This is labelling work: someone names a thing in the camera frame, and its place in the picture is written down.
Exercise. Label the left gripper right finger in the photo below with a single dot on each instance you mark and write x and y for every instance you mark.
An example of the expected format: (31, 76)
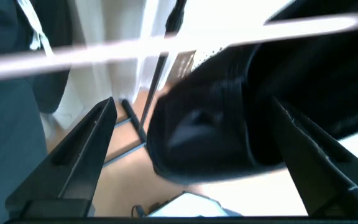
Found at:
(319, 174)

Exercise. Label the pink clothes hanger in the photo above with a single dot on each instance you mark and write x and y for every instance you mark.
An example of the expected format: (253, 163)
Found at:
(135, 51)

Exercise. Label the black garment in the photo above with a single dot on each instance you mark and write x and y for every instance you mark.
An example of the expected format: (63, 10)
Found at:
(216, 130)

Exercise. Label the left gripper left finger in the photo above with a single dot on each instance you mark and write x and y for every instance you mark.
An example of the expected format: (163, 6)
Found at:
(73, 174)

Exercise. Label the white laundry basket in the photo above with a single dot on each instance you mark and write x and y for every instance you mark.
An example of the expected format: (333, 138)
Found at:
(183, 65)

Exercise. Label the black clothes rack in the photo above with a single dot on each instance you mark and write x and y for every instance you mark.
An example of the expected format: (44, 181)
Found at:
(154, 84)

